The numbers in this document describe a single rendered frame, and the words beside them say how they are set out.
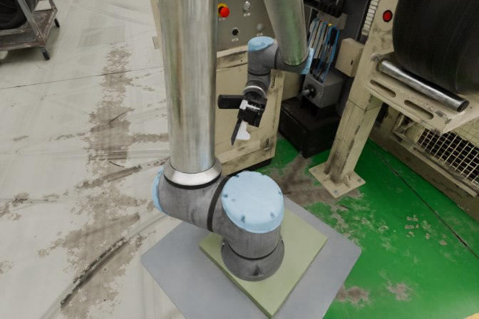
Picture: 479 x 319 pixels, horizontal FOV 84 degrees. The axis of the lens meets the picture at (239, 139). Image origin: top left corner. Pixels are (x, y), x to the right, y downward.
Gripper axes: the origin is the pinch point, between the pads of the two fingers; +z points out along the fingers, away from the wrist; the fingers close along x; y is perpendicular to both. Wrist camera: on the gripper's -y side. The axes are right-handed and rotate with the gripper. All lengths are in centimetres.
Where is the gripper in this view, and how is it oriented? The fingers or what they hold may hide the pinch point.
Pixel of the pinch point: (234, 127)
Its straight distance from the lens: 82.7
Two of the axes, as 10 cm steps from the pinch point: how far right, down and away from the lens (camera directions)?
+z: -2.2, 6.1, -7.6
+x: -2.3, 7.2, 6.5
